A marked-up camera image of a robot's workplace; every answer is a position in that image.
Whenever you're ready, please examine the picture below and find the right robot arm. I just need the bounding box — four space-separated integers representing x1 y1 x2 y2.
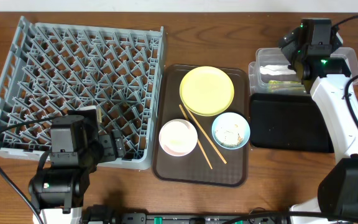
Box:
278 18 358 223

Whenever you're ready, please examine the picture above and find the light blue bowl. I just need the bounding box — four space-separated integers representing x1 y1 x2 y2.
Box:
211 112 250 150

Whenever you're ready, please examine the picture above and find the yellow round plate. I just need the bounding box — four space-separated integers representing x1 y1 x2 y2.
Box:
179 66 234 116

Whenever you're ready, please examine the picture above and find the grey dishwasher rack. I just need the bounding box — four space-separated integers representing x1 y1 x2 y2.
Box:
0 17 166 170

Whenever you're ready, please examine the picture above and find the white plastic wrapper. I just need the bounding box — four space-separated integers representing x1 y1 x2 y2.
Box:
259 65 296 76

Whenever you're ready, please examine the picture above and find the pink bowl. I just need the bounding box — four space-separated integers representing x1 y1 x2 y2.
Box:
158 119 198 157

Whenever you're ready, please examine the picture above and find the black waste tray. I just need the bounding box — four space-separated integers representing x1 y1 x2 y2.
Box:
250 93 334 153

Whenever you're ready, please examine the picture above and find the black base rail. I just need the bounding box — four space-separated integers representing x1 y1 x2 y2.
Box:
82 205 291 224

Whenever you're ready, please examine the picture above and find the brown serving tray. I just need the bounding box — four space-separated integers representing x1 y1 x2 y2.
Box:
152 65 249 187

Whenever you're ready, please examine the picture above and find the green snack wrapper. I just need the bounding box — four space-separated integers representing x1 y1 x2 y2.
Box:
268 80 305 94

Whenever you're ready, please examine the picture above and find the white paper cup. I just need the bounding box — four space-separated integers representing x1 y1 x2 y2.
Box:
162 121 191 153

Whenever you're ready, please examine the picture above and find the wooden chopstick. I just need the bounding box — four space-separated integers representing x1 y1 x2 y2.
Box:
178 104 213 170
185 106 227 164

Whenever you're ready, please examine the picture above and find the pile of rice and nuts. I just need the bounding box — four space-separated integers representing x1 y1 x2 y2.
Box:
215 124 244 147

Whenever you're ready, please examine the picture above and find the clear plastic waste bin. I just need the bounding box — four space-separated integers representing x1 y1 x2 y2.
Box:
248 47 358 96

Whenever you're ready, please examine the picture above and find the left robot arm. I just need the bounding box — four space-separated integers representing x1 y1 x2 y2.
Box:
29 115 126 223

